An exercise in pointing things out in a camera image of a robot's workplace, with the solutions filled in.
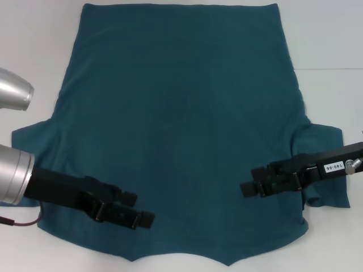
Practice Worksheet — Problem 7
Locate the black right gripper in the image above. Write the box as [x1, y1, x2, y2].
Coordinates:
[240, 143, 363, 198]

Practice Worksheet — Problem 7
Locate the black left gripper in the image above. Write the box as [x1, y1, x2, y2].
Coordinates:
[27, 166, 155, 229]

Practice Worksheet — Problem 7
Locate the teal blue t-shirt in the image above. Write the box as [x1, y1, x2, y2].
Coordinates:
[11, 2, 352, 252]

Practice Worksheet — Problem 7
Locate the silver angled plug connector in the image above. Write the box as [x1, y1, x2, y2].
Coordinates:
[344, 157, 363, 175]

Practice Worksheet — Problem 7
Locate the dark red cable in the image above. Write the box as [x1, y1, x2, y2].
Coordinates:
[0, 199, 43, 227]

